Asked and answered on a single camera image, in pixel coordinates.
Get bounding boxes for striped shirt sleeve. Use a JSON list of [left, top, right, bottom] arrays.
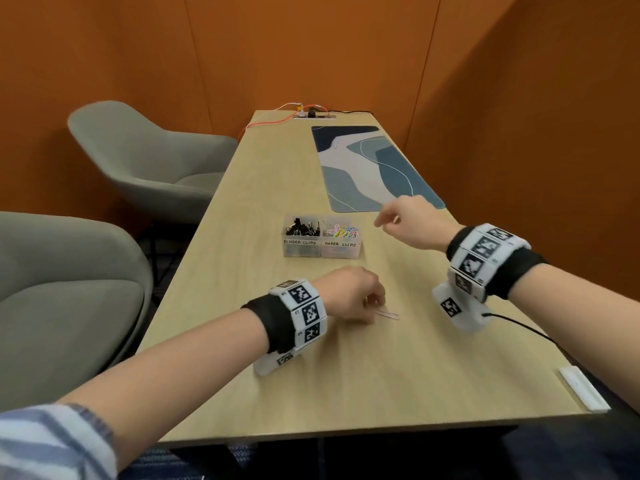
[[0, 403, 119, 480]]

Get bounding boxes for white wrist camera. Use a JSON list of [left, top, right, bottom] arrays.
[[253, 348, 303, 378], [432, 282, 493, 335]]

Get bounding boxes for black wristband marker tiles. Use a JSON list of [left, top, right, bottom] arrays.
[[445, 223, 547, 301], [241, 278, 329, 355]]

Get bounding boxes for small grey armchair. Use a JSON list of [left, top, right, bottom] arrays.
[[67, 100, 240, 225]]

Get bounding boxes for black right camera cable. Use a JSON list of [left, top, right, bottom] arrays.
[[481, 312, 571, 353]]

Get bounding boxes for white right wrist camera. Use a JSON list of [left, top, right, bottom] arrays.
[[432, 282, 493, 335]]

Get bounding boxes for black right wristband marker tiles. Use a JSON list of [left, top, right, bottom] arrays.
[[445, 223, 547, 301]]

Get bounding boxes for cluster of colourful paper clips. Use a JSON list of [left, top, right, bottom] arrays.
[[322, 223, 361, 239]]

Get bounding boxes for cluster of black binder clips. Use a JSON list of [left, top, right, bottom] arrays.
[[285, 217, 321, 237]]

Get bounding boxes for orange cable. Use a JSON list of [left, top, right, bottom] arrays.
[[237, 102, 331, 141]]

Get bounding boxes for person's left hand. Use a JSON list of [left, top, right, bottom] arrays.
[[312, 266, 387, 325]]

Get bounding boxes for person's right hand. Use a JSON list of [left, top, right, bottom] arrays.
[[373, 195, 465, 253]]

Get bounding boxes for black left wristband marker tiles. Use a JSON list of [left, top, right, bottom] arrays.
[[241, 278, 329, 355]]

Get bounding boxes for person's left forearm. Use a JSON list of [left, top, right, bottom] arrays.
[[57, 308, 271, 473]]

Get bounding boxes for large grey armchair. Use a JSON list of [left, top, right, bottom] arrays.
[[0, 211, 155, 413]]

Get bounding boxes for blue patterned desk mat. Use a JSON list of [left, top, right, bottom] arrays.
[[311, 125, 446, 214]]

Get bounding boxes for person's right forearm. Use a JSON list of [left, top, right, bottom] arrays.
[[507, 264, 640, 413]]

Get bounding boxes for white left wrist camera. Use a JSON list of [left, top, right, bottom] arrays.
[[253, 348, 303, 378]]

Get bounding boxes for white plastic bar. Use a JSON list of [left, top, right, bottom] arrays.
[[558, 365, 612, 413]]

